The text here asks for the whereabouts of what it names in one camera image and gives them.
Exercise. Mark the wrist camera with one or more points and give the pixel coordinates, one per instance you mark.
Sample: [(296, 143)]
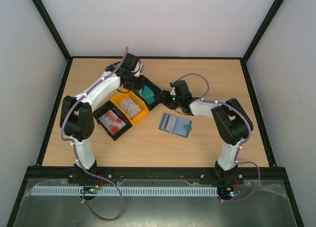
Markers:
[(140, 68), (172, 92)]

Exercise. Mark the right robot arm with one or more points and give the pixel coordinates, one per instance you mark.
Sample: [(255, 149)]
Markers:
[(233, 124)]

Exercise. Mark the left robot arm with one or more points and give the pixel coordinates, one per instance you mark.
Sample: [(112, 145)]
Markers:
[(77, 121)]

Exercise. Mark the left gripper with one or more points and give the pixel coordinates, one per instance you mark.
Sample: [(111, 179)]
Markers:
[(139, 86)]

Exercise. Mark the black bin with teal cards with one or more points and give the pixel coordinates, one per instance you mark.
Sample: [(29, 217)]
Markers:
[(154, 88)]

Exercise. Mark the teal card holder wallet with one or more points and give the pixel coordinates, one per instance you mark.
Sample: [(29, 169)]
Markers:
[(182, 126)]

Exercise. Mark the teal card stack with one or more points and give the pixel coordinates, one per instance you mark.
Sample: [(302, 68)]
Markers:
[(148, 95)]

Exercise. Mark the black bin with red cards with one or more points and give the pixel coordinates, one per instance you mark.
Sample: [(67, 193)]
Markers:
[(110, 106)]

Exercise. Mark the yellow bin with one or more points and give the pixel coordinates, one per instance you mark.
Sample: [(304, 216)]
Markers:
[(121, 96)]

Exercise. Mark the white floral card stack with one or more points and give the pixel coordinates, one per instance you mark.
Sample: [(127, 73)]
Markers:
[(130, 107)]

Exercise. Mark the white slotted cable duct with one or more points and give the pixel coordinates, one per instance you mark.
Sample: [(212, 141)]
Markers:
[(125, 191)]

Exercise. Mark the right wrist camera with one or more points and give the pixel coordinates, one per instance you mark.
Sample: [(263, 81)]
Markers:
[(172, 92)]

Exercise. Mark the white floral VIP card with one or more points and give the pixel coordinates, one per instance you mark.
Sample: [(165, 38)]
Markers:
[(169, 123)]

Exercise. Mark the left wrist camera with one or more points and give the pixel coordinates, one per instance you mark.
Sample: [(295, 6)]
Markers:
[(140, 68)]

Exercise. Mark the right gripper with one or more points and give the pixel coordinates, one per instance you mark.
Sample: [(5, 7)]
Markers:
[(167, 98)]

